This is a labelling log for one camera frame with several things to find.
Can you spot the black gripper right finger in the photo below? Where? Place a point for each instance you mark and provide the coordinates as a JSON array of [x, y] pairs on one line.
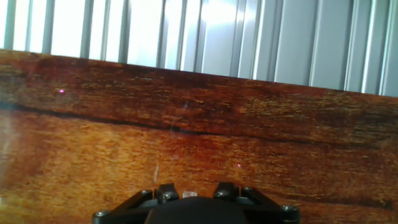
[[270, 214]]

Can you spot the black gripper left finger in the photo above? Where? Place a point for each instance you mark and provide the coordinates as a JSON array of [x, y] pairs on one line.
[[124, 214]]

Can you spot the glossy wood grain board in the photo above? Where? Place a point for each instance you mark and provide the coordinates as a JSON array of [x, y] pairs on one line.
[[186, 155]]

